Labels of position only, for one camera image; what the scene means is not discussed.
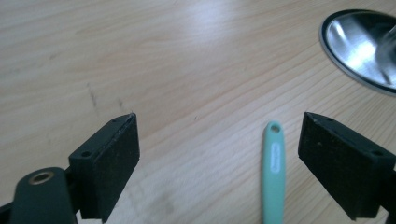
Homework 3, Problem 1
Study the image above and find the shiny metal bowl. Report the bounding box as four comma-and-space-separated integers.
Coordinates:
318, 8, 396, 97

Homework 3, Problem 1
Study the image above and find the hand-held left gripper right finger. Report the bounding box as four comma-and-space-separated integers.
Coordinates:
297, 111, 396, 221

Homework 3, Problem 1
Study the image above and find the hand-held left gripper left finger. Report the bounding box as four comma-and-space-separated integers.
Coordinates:
67, 112, 141, 224

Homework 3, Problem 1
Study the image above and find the mint green plastic handle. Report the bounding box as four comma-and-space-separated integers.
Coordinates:
261, 120, 287, 224

